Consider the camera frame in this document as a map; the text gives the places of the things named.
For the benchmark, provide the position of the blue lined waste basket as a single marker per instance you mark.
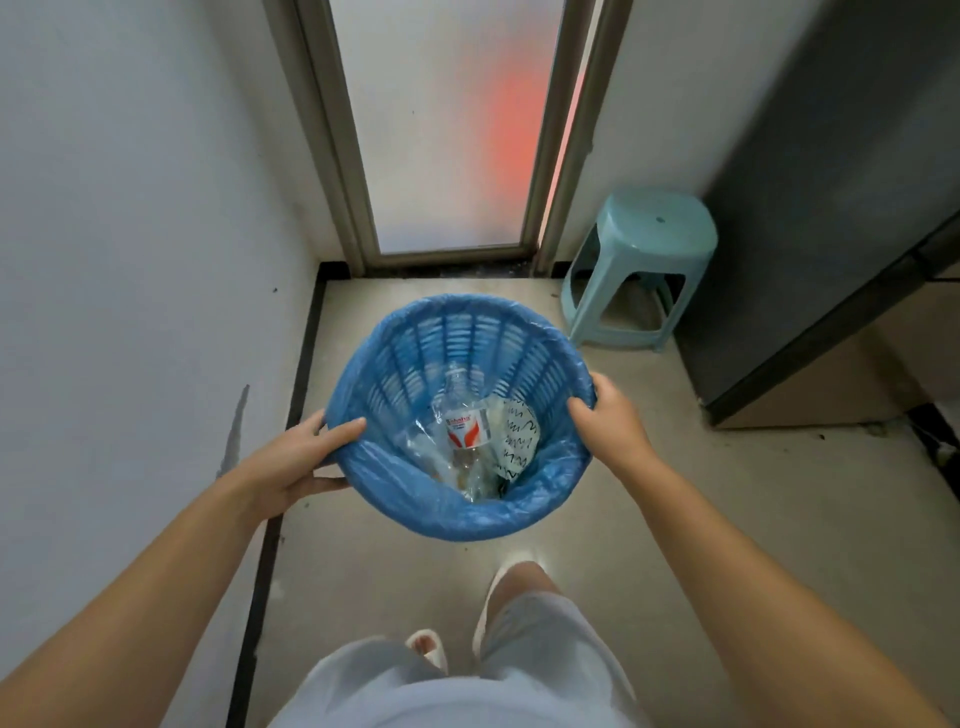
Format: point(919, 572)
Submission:
point(390, 360)

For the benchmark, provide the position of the paper with black squiggles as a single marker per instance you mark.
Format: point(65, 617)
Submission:
point(519, 442)

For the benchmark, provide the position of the person's right forearm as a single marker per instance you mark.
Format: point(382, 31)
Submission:
point(765, 615)

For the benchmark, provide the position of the clear plastic bottle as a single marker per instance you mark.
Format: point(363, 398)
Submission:
point(466, 429)

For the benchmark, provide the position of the grey metal door frame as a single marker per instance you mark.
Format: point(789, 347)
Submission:
point(337, 135)

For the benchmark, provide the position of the black baseboard strip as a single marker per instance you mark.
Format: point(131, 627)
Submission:
point(300, 375)
point(934, 446)

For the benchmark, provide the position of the person's right leg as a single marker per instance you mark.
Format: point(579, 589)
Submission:
point(525, 579)

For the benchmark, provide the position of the person's left hand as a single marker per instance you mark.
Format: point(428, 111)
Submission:
point(289, 465)

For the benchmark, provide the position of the person's right hand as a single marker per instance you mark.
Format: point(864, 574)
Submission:
point(615, 431)

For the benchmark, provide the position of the blue plastic stool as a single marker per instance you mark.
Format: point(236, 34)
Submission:
point(656, 221)

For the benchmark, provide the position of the white bear slipper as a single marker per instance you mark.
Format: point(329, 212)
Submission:
point(427, 645)
point(487, 600)

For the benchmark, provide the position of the white bear right slipper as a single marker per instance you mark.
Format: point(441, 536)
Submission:
point(487, 600)

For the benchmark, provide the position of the frosted glass door pane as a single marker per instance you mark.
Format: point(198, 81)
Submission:
point(435, 135)

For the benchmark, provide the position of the white shorts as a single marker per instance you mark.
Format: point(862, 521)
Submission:
point(540, 660)

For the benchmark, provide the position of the white bear left slipper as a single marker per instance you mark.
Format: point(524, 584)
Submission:
point(427, 645)

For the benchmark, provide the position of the person's left forearm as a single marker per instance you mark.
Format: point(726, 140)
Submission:
point(135, 600)

